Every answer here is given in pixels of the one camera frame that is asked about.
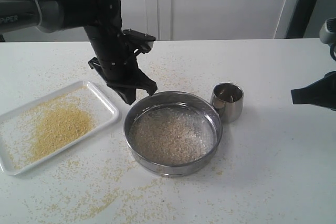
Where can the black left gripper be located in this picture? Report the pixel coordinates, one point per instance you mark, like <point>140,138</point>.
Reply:
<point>116,63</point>

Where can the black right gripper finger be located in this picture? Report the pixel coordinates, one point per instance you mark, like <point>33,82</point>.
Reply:
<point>320,93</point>

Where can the pale yellow grain pile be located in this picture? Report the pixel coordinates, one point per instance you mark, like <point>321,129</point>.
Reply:
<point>172,136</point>

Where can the round stainless steel sieve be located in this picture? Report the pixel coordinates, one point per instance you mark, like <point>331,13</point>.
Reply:
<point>174,99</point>

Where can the stainless steel cup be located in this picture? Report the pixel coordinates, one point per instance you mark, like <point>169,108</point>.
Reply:
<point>227,99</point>

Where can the yellow fine grains on tray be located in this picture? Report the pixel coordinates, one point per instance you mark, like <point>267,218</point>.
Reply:
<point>47,127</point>

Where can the white rectangular plastic tray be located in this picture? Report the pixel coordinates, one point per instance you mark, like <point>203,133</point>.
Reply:
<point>104,111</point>

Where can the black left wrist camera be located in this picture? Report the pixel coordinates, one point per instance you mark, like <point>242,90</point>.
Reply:
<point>140,41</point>

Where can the black vertical post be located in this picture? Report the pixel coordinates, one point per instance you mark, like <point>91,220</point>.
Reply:
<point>300,19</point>

